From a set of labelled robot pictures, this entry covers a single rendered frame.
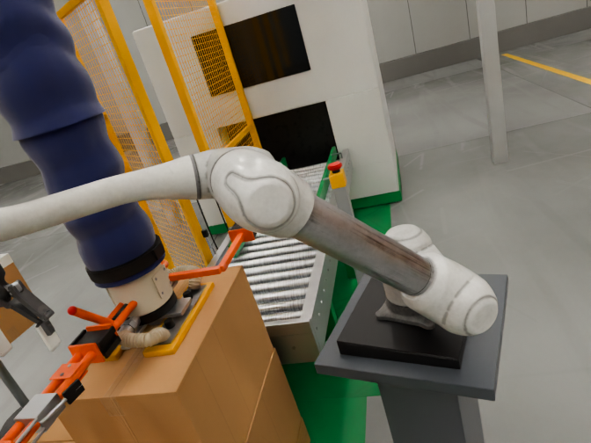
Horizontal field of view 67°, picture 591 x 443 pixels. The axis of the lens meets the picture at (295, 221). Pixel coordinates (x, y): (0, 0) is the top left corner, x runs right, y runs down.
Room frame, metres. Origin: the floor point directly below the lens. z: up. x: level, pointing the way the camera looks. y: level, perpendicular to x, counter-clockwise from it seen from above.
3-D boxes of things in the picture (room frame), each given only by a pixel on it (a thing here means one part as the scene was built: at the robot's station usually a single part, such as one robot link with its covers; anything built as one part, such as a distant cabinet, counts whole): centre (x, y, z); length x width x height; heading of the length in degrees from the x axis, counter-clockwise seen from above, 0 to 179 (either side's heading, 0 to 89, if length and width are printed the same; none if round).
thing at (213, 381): (1.23, 0.51, 0.75); 0.60 x 0.40 x 0.40; 163
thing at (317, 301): (2.61, -0.26, 0.50); 2.31 x 0.05 x 0.19; 163
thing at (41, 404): (0.80, 0.66, 1.07); 0.07 x 0.07 x 0.04; 73
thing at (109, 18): (2.76, 0.79, 1.05); 0.87 x 0.10 x 2.10; 35
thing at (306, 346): (1.59, 0.40, 0.48); 0.70 x 0.03 x 0.15; 73
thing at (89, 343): (1.01, 0.59, 1.08); 0.10 x 0.08 x 0.06; 73
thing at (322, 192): (2.97, -0.31, 0.60); 1.60 x 0.11 x 0.09; 163
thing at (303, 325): (1.59, 0.40, 0.58); 0.70 x 0.03 x 0.06; 73
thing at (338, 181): (1.99, -0.25, 0.50); 0.07 x 0.07 x 1.00; 73
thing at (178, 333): (1.22, 0.43, 0.97); 0.34 x 0.10 x 0.05; 163
